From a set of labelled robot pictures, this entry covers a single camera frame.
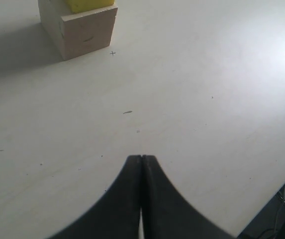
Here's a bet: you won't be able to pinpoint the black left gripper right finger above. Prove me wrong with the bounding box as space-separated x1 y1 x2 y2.
141 155 233 239

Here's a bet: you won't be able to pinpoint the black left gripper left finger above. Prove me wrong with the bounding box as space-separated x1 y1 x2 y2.
51 155 142 239

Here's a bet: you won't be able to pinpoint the large plain wooden cube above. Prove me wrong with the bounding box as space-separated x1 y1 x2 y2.
38 0 118 60

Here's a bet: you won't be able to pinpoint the yellow wooden cube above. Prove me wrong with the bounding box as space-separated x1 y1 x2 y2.
66 0 114 13

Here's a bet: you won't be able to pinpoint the cables under table edge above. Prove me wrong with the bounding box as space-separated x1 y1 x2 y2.
256 181 285 239

